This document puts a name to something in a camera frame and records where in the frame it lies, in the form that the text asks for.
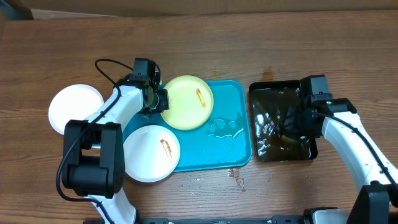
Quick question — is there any yellow-green plastic plate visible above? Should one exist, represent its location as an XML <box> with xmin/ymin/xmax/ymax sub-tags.
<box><xmin>161</xmin><ymin>75</ymin><xmax>214</xmax><ymax>130</ymax></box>

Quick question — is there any white plate with sauce streak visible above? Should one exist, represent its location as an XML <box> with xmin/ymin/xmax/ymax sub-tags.
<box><xmin>124</xmin><ymin>125</ymin><xmax>180</xmax><ymax>183</ymax></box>

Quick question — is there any green yellow scrub sponge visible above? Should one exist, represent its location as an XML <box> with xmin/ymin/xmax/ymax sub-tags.
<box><xmin>281</xmin><ymin>135</ymin><xmax>299</xmax><ymax>142</ymax></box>

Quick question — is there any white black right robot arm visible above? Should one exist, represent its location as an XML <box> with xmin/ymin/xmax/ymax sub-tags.
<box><xmin>280</xmin><ymin>98</ymin><xmax>397</xmax><ymax>223</ymax></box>

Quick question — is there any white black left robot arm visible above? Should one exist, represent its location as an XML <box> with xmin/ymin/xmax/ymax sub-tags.
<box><xmin>55</xmin><ymin>80</ymin><xmax>169</xmax><ymax>223</ymax></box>

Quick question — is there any black tray with water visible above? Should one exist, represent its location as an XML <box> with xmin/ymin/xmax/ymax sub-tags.
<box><xmin>249</xmin><ymin>80</ymin><xmax>318</xmax><ymax>162</ymax></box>

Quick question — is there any teal plastic serving tray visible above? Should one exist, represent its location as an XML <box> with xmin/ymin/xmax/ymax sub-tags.
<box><xmin>123</xmin><ymin>80</ymin><xmax>252</xmax><ymax>172</ymax></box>

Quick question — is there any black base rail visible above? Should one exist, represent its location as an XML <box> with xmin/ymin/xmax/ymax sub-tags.
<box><xmin>83</xmin><ymin>207</ymin><xmax>349</xmax><ymax>224</ymax></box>

